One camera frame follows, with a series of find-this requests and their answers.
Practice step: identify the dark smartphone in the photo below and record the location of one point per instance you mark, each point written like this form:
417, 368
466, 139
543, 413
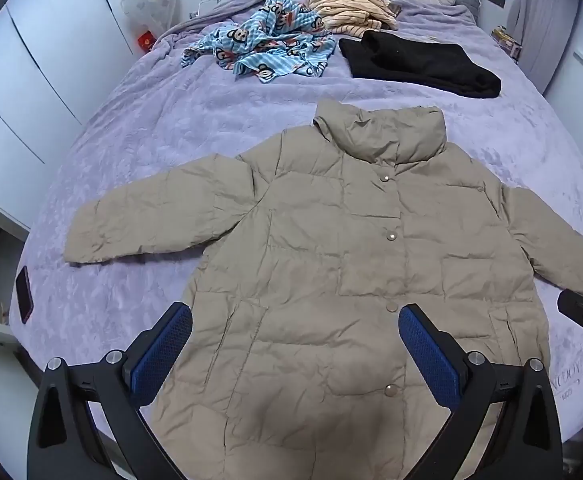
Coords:
24, 295

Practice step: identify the beige puffer jacket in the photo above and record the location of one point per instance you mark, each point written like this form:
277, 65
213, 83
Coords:
312, 241

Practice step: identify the nightstand clutter items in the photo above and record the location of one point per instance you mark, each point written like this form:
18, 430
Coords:
506, 42

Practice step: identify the black folded garment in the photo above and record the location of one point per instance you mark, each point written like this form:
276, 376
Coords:
447, 67

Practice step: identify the cream striped garment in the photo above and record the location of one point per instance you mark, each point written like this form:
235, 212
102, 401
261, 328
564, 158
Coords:
354, 17

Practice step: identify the blue monkey print garment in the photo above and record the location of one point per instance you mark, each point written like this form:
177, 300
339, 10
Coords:
283, 37

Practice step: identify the red box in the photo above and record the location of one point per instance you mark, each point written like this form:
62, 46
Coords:
146, 41

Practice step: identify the lavender plush bedspread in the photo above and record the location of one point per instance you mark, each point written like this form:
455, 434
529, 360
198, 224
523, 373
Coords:
163, 116

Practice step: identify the grey curtain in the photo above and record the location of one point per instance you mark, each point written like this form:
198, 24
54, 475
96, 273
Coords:
547, 27

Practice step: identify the white covered fan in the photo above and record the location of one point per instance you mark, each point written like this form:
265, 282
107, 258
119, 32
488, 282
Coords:
153, 15

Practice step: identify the white wardrobe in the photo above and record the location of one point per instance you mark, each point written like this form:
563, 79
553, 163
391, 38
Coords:
59, 59

